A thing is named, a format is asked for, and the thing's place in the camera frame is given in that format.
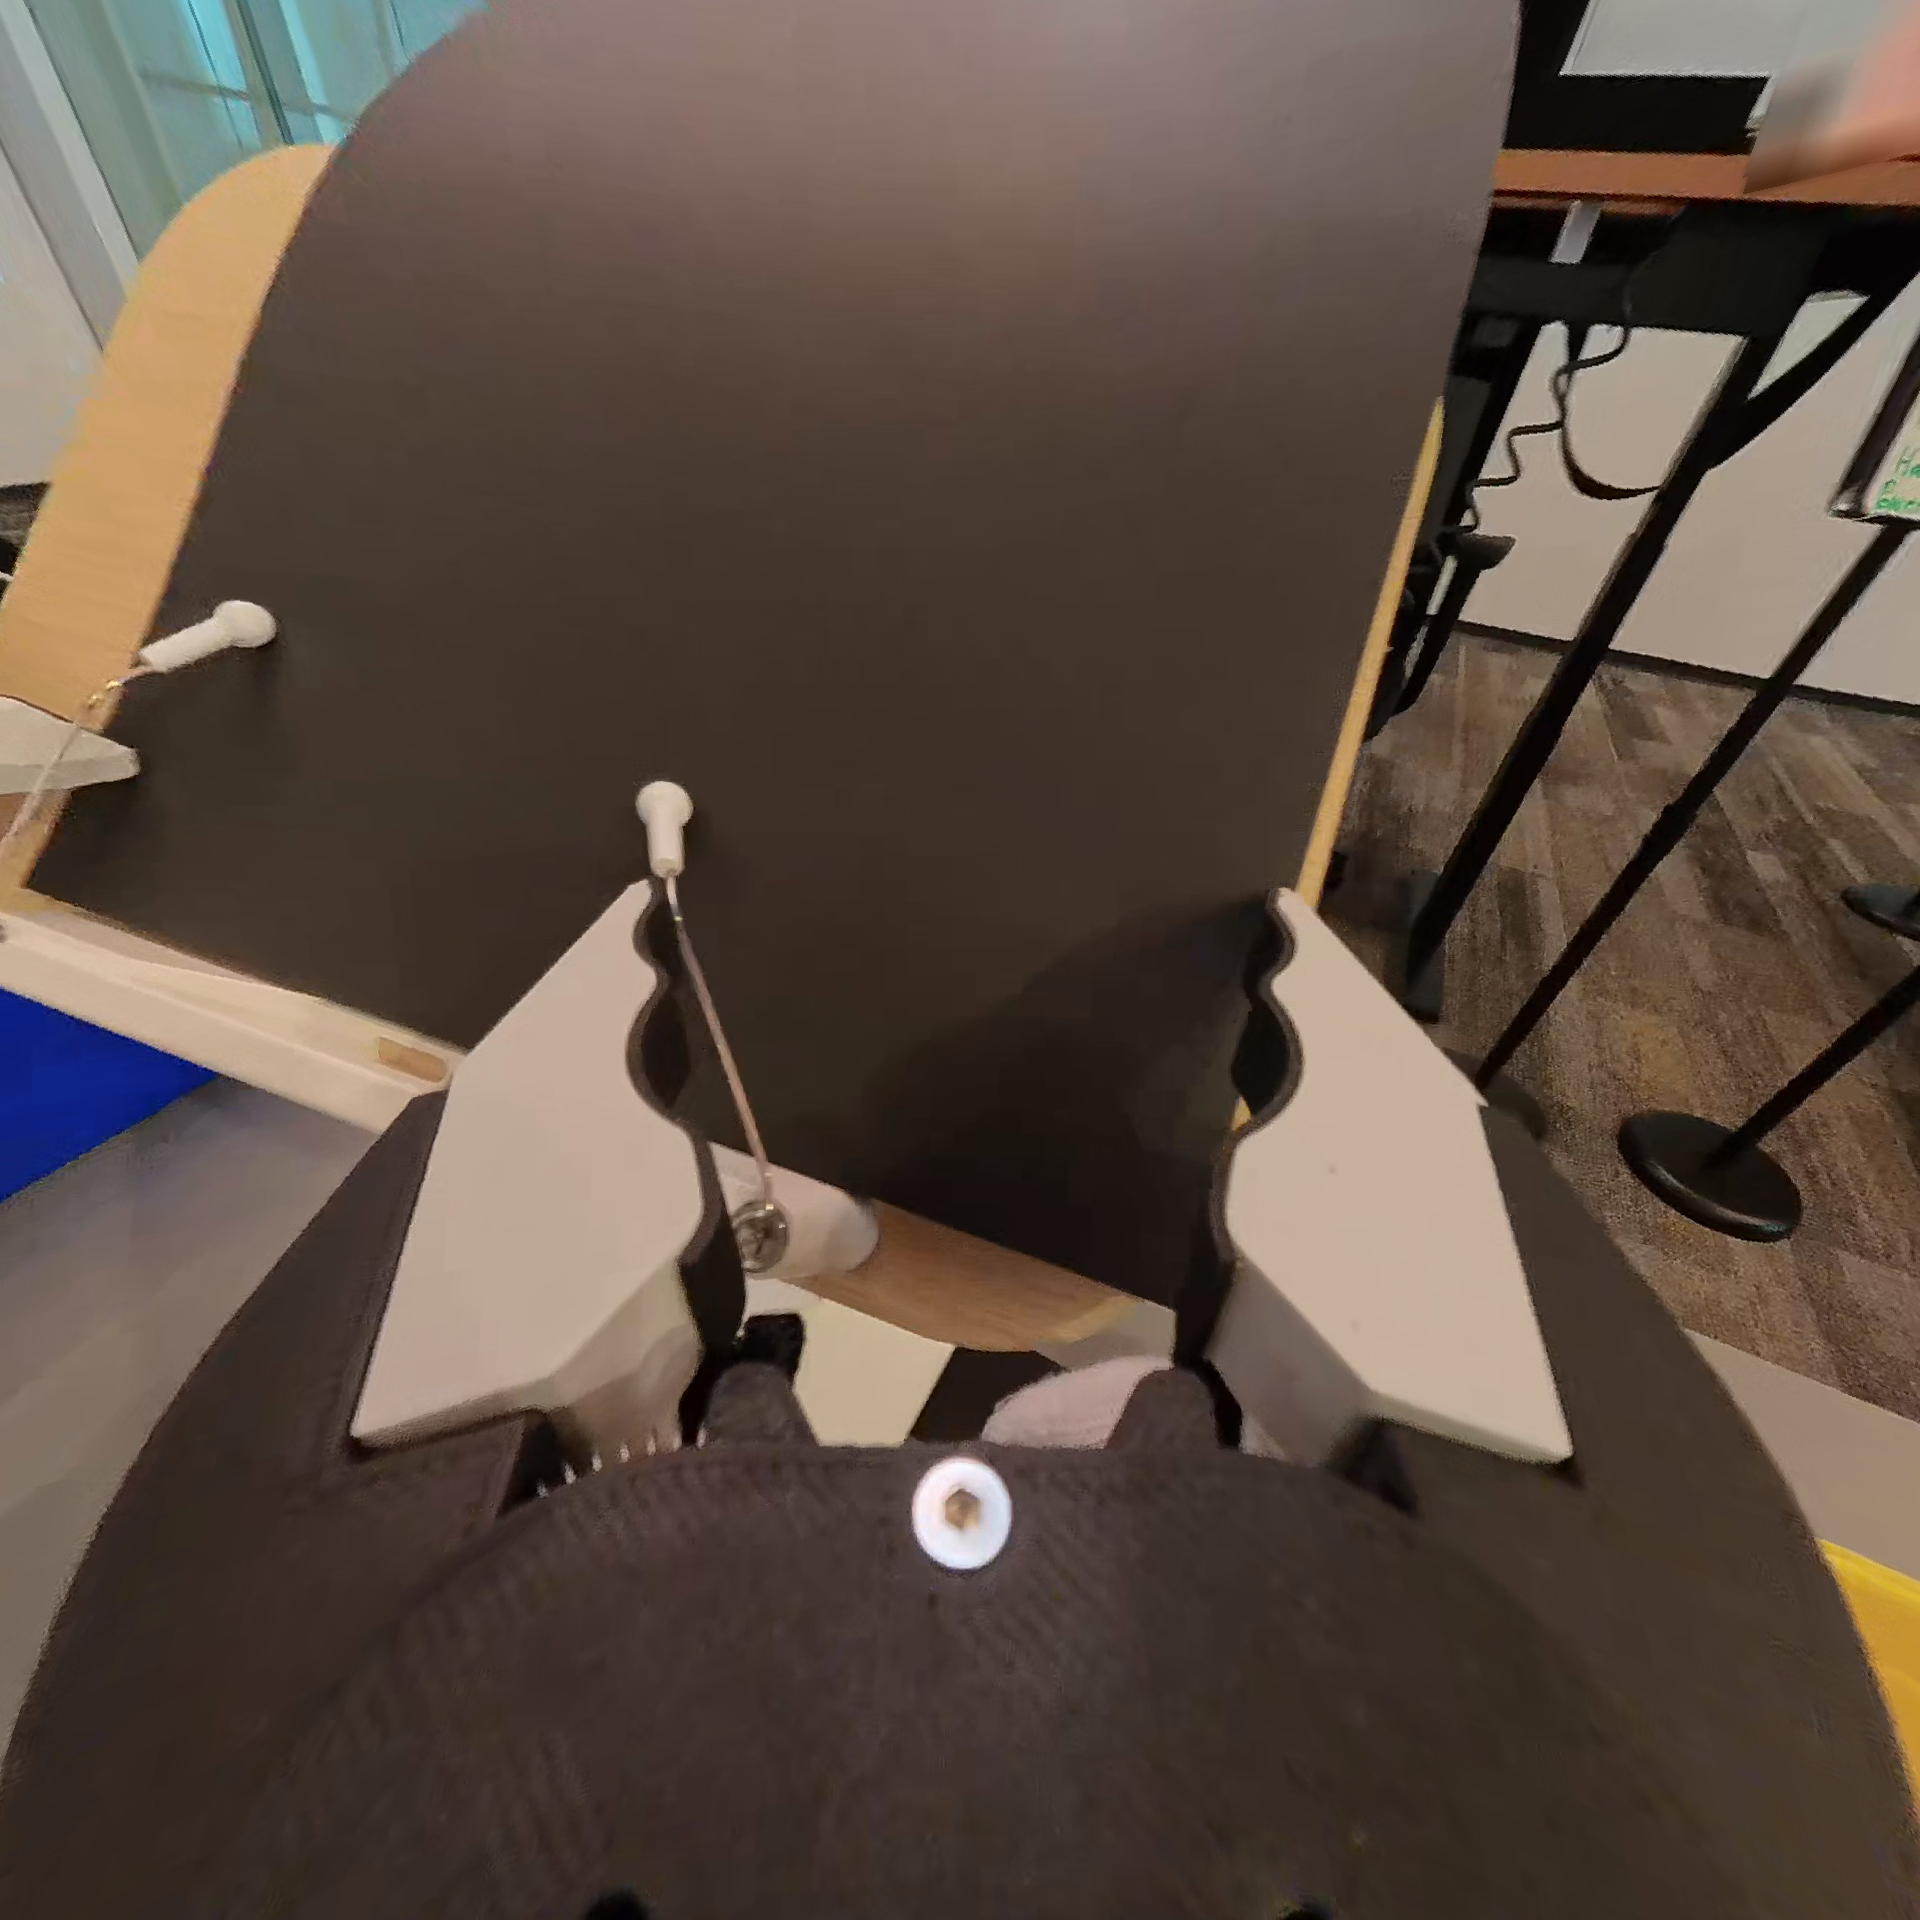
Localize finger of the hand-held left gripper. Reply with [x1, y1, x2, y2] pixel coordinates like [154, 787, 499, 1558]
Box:
[0, 698, 144, 797]

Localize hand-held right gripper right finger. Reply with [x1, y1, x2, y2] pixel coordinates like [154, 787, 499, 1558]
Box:
[1173, 887, 1575, 1465]

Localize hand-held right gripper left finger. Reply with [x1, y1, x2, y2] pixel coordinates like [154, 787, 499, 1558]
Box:
[351, 883, 749, 1450]

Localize yellow plastic bin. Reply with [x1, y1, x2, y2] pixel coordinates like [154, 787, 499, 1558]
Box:
[1814, 1542, 1920, 1801]

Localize wooden book stand white base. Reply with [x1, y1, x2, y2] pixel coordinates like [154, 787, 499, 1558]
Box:
[0, 0, 1524, 1353]

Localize blue plastic bin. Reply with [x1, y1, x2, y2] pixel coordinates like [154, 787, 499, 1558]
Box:
[0, 988, 215, 1204]

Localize handwritten whiteboard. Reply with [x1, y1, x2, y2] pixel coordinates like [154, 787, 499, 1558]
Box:
[1826, 405, 1920, 524]

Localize wooden edge desk black legs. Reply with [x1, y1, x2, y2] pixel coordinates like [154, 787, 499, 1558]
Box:
[1402, 142, 1920, 1021]

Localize black computer monitor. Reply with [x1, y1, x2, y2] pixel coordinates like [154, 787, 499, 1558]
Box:
[1503, 0, 1772, 154]

